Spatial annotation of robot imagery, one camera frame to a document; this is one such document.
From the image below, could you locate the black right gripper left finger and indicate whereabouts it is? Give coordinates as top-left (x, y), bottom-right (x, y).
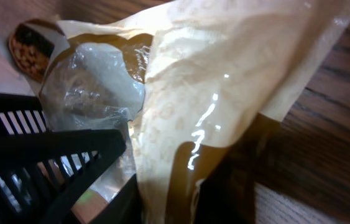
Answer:
top-left (91, 174), bottom-right (142, 224)

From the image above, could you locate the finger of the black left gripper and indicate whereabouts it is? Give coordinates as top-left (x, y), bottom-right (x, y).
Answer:
top-left (0, 93), bottom-right (126, 223)

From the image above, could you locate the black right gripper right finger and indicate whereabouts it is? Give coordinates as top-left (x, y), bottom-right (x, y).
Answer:
top-left (195, 156), bottom-right (256, 224)

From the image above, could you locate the white brown snack wrapper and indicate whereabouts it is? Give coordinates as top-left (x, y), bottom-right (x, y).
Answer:
top-left (6, 0), bottom-right (350, 224)

